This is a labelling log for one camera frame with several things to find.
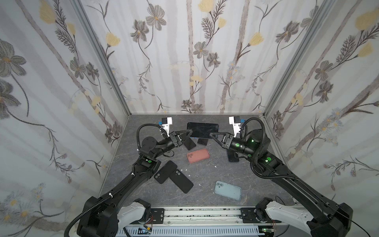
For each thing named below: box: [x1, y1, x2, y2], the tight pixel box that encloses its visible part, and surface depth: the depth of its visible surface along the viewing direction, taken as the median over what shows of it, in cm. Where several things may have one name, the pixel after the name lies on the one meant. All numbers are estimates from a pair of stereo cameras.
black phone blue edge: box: [186, 121, 220, 139], surface depth 65 cm
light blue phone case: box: [214, 180, 242, 201], surface depth 84 cm
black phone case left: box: [153, 160, 178, 185], surface depth 91 cm
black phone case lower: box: [169, 168, 194, 194], surface depth 88 cm
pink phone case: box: [186, 148, 210, 164], surface depth 99 cm
